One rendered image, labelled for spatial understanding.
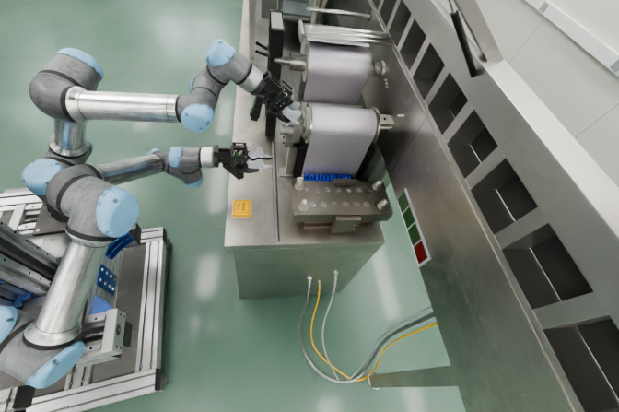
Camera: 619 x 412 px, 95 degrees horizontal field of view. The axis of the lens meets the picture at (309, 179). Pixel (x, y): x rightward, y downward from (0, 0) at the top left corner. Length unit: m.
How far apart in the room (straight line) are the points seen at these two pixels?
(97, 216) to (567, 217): 0.96
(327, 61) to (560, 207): 0.84
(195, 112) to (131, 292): 1.33
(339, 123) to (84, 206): 0.77
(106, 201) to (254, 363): 1.38
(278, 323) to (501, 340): 1.43
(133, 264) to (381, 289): 1.59
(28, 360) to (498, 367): 1.08
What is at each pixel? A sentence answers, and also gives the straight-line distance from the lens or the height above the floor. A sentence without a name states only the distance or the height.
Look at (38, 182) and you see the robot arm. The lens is 1.33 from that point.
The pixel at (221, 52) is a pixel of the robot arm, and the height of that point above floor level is 1.52.
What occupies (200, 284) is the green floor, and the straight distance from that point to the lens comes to 2.07.
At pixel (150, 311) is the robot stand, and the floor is 0.23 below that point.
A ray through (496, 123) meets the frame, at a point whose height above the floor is 1.60.
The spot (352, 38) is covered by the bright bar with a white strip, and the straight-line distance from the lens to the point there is 1.18.
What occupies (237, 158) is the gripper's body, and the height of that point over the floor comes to 1.14.
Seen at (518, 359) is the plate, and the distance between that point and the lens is 0.77.
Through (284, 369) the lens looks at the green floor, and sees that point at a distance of 1.96.
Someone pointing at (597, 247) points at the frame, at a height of 1.62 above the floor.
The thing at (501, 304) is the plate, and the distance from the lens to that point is 0.76.
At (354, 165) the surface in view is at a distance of 1.19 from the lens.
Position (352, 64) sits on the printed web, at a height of 1.38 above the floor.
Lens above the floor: 1.95
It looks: 52 degrees down
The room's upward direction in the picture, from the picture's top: 15 degrees clockwise
